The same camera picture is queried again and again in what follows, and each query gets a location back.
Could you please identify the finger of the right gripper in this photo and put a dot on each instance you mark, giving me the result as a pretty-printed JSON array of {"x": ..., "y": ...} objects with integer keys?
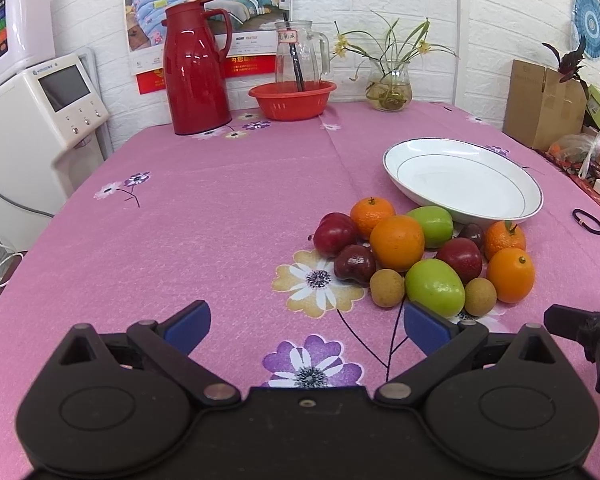
[{"x": 564, "y": 322}]

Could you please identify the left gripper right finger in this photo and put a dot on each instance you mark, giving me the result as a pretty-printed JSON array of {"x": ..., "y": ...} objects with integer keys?
[{"x": 449, "y": 348}]

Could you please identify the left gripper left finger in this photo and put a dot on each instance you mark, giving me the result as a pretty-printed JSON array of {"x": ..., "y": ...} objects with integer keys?
[{"x": 167, "y": 346}]

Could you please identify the brown longan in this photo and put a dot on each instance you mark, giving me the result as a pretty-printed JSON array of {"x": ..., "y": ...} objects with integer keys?
[
  {"x": 387, "y": 288},
  {"x": 480, "y": 297}
]

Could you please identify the green apple front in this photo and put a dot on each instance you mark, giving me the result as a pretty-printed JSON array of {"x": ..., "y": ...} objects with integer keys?
[{"x": 436, "y": 286}]

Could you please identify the green apple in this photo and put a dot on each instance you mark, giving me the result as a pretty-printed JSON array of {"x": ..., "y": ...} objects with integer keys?
[
  {"x": 436, "y": 223},
  {"x": 436, "y": 286}
]

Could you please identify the smooth orange with green stem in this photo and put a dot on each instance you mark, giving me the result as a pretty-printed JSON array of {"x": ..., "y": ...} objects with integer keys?
[{"x": 512, "y": 273}]

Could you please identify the red plum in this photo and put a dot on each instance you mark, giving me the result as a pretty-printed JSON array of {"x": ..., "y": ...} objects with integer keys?
[
  {"x": 335, "y": 232},
  {"x": 463, "y": 256}
]

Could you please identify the large navel orange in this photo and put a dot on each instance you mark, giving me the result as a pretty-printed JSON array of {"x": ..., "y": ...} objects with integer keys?
[{"x": 398, "y": 242}]

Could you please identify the tangerine with leaf stem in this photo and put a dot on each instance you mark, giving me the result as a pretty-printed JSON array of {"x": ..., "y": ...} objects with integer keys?
[{"x": 501, "y": 235}]

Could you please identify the dark cherry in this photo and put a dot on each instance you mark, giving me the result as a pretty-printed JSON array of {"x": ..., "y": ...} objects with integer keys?
[
  {"x": 355, "y": 263},
  {"x": 474, "y": 233}
]

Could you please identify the green apple back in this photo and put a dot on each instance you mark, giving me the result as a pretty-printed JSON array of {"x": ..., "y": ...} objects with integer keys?
[{"x": 436, "y": 223}]

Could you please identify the plastic bag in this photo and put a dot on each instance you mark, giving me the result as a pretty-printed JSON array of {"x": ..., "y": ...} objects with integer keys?
[{"x": 577, "y": 153}]

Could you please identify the pink floral tablecloth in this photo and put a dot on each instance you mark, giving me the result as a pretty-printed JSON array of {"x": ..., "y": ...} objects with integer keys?
[{"x": 228, "y": 218}]

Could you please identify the white oval plate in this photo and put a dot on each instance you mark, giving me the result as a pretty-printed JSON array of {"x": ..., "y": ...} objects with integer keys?
[{"x": 475, "y": 184}]

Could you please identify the cardboard box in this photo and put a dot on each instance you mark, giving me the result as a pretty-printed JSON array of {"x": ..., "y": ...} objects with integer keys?
[{"x": 540, "y": 108}]

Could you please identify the dark red leafy plant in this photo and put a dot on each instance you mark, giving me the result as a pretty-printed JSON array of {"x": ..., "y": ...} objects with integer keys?
[{"x": 569, "y": 64}]

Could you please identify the white water dispenser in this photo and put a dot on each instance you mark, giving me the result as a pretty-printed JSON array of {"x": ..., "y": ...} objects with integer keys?
[{"x": 49, "y": 115}]

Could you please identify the glass vase with plant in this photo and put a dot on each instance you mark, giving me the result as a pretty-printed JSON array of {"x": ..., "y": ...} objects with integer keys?
[{"x": 388, "y": 87}]

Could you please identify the red plastic basin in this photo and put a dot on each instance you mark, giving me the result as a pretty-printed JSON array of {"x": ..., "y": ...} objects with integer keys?
[{"x": 283, "y": 102}]

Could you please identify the black stirrer in pitcher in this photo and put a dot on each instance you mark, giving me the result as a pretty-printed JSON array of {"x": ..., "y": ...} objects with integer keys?
[{"x": 294, "y": 56}]

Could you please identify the red thermos jug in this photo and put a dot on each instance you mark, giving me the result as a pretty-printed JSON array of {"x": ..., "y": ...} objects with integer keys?
[{"x": 192, "y": 68}]

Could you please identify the glass pitcher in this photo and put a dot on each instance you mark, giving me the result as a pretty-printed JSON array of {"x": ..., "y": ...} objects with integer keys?
[{"x": 313, "y": 52}]

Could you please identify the white water purifier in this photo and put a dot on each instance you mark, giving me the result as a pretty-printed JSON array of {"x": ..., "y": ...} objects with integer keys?
[{"x": 26, "y": 35}]

